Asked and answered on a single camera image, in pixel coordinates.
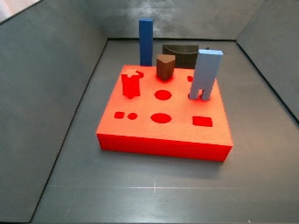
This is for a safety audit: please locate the dark blue rectangular block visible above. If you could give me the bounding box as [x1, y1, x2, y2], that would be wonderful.
[139, 17, 153, 66]

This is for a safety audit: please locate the red peg board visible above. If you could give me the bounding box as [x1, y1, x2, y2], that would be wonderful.
[96, 65, 233, 161]

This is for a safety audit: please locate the red star block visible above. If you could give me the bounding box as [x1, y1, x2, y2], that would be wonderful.
[121, 69, 144, 99]

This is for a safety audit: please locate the brown prism block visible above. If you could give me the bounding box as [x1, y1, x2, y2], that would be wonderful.
[156, 54, 175, 81]

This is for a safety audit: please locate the black curved holder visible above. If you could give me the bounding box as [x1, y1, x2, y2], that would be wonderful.
[163, 45, 199, 69]

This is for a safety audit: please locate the light blue arch block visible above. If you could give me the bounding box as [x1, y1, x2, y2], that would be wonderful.
[189, 49, 223, 101]

